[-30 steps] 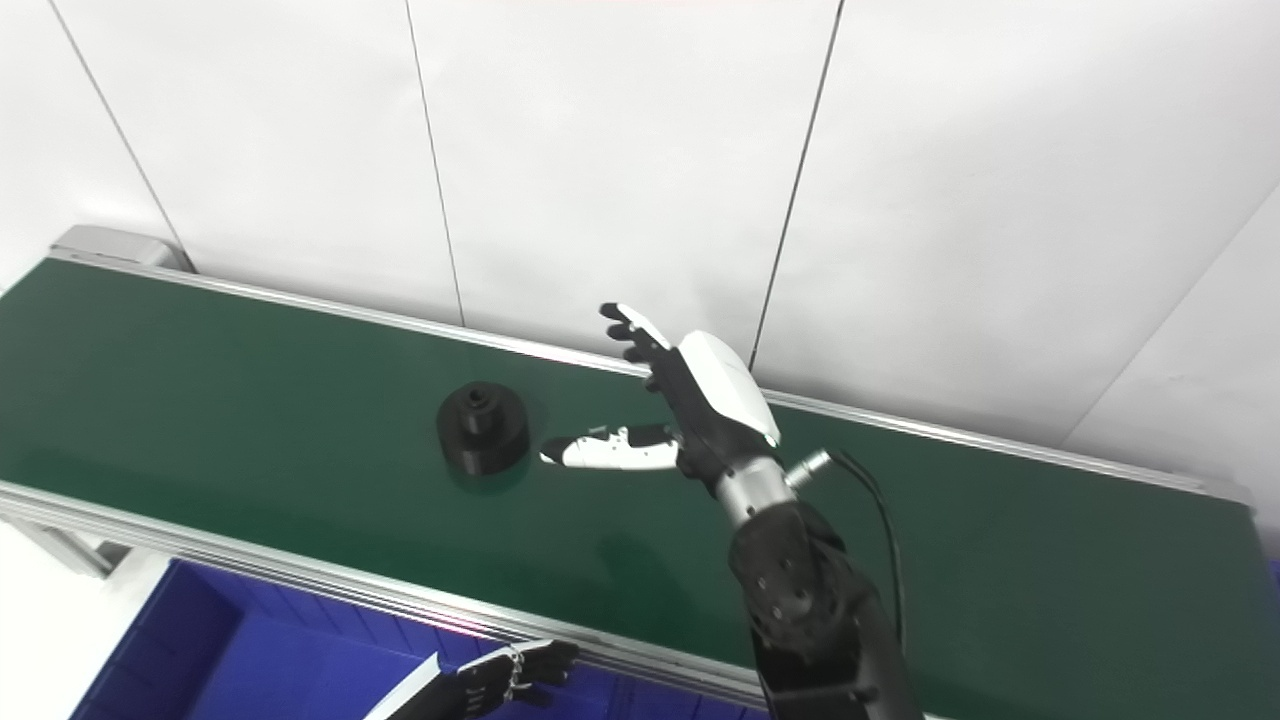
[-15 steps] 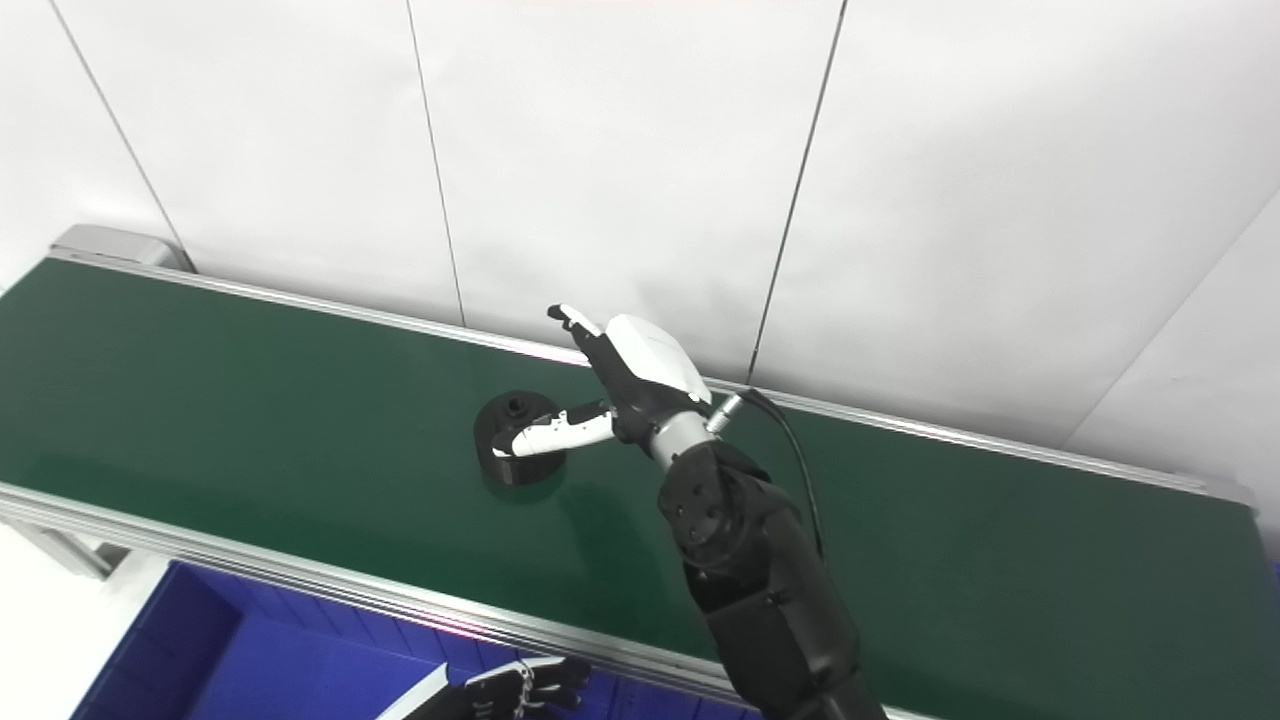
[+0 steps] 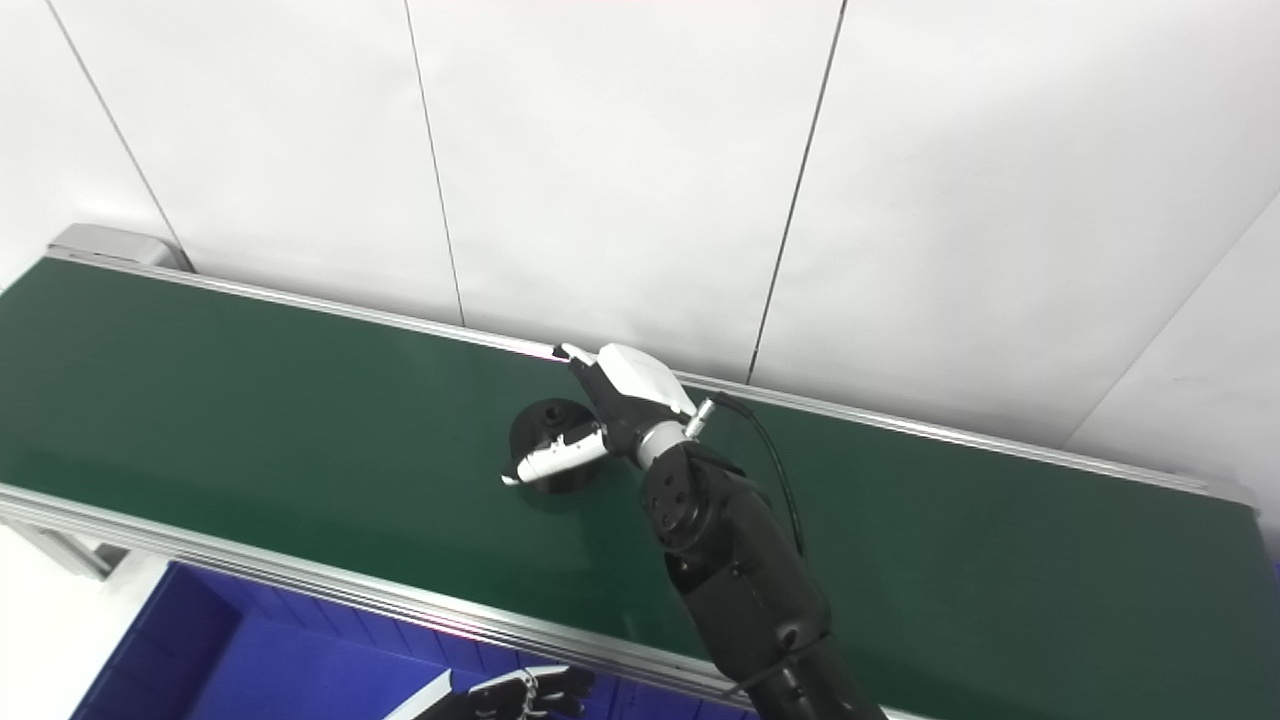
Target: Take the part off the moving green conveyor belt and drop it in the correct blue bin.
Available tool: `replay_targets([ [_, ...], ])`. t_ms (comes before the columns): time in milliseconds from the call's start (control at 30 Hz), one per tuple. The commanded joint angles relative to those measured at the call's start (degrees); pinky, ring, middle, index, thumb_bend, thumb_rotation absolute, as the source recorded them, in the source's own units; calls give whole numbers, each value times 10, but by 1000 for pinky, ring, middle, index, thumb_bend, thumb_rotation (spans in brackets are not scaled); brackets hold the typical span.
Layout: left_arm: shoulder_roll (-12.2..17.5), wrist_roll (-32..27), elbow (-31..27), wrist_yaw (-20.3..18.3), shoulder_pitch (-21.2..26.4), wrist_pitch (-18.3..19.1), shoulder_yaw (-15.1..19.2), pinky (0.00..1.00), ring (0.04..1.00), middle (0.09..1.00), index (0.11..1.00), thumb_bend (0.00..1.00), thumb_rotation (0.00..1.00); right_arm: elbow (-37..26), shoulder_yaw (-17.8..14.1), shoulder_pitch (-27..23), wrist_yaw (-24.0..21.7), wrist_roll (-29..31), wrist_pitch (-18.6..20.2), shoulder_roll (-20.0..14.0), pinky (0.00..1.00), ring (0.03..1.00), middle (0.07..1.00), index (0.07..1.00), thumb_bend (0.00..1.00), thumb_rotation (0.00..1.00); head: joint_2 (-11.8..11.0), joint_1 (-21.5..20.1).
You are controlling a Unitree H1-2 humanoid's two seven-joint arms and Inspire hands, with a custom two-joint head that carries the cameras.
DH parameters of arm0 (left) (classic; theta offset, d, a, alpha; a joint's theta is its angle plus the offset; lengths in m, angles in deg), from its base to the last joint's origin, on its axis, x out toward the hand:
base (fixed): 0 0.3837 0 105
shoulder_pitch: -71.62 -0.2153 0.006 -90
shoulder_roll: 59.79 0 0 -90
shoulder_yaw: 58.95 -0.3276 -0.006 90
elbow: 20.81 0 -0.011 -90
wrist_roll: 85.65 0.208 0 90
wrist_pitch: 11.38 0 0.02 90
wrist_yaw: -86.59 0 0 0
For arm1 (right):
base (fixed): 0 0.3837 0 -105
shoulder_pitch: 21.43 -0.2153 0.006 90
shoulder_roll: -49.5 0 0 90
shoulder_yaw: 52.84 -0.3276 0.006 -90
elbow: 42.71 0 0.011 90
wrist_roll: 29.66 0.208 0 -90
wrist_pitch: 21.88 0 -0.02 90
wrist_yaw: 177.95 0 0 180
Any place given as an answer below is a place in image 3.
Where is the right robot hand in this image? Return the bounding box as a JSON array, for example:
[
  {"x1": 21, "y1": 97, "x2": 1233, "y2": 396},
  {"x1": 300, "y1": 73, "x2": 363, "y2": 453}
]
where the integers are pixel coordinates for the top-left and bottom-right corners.
[{"x1": 500, "y1": 342, "x2": 701, "y2": 488}]

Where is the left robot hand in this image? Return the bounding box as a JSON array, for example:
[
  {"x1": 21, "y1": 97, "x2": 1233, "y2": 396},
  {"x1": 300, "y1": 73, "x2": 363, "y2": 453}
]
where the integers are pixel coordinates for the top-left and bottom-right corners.
[{"x1": 385, "y1": 664, "x2": 597, "y2": 720}]

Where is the black round machine part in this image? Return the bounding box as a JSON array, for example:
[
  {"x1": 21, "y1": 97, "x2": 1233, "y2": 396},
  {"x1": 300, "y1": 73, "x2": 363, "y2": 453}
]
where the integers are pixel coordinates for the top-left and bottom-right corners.
[{"x1": 508, "y1": 397, "x2": 607, "y2": 496}]

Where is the green conveyor belt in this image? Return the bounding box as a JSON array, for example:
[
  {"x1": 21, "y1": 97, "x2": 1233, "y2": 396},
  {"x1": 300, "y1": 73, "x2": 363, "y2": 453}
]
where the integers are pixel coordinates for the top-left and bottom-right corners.
[
  {"x1": 0, "y1": 258, "x2": 1280, "y2": 720},
  {"x1": 0, "y1": 248, "x2": 1263, "y2": 720}
]

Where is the grey conveyor support leg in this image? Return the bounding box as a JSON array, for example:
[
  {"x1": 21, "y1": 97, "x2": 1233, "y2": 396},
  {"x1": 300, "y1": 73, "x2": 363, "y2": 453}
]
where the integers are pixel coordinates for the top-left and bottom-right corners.
[{"x1": 0, "y1": 512, "x2": 129, "y2": 581}]

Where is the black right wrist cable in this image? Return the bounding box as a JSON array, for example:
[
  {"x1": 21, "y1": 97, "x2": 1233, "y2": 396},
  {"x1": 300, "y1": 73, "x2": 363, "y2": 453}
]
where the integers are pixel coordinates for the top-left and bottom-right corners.
[{"x1": 686, "y1": 391, "x2": 807, "y2": 558}]

